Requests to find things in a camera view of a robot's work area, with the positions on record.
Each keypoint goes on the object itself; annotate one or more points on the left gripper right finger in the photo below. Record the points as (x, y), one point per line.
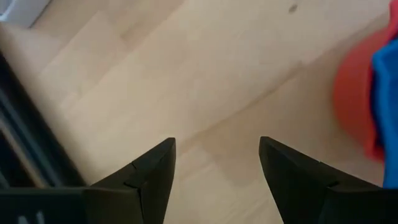
(304, 193)

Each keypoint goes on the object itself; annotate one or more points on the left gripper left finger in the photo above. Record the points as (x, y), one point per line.
(146, 186)

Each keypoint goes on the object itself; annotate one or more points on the red measuring cup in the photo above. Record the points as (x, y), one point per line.
(351, 93)

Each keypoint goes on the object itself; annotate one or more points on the blue measuring cup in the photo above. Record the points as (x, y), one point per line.
(387, 109)

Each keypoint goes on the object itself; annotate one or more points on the black aluminium table frame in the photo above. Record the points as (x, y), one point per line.
(46, 149)

